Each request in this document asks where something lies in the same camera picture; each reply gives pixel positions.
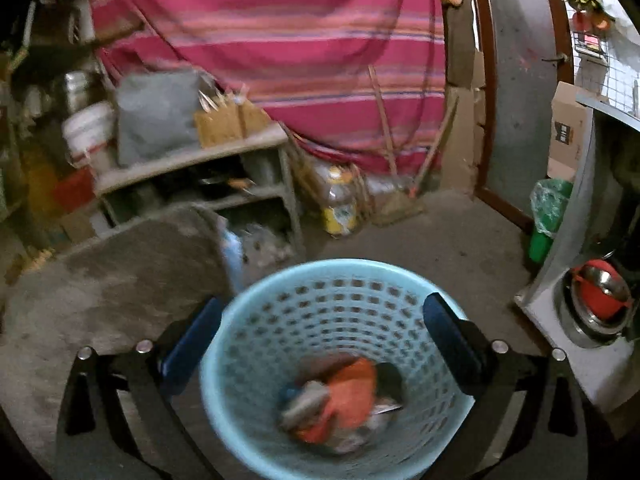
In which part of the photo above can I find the steel pot red lid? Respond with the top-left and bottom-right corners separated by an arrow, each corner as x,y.
557,259 -> 636,348

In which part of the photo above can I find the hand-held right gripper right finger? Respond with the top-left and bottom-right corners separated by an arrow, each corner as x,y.
422,292 -> 591,480

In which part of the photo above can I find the white plastic bucket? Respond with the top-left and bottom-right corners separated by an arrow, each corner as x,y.
62,101 -> 118,171

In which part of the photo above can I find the yellow woven basket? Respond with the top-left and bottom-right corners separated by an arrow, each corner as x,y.
194,91 -> 271,150

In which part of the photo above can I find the light blue plastic basket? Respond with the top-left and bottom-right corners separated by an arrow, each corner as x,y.
200,259 -> 481,480

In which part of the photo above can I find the low wooden shelf unit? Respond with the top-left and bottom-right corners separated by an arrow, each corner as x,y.
95,125 -> 306,261

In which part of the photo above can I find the green plastic bin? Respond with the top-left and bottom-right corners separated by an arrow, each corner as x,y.
529,179 -> 573,263

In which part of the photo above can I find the broom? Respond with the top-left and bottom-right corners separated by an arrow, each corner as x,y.
367,65 -> 426,226

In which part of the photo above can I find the grey door brown frame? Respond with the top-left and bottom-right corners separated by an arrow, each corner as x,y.
470,0 -> 573,231

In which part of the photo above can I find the wire grid rack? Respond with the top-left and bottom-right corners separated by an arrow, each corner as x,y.
570,0 -> 640,116

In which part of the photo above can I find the silver printed wrapper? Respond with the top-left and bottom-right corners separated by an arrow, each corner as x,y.
279,382 -> 332,432

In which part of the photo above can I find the printed cardboard box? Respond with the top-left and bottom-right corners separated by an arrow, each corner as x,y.
547,81 -> 608,181

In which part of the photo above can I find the grey cushion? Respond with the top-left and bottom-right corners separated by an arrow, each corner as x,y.
116,71 -> 211,166

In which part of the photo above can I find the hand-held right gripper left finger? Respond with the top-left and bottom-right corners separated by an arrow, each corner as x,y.
55,296 -> 226,480

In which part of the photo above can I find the pink striped curtain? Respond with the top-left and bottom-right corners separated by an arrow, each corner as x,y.
90,0 -> 448,176

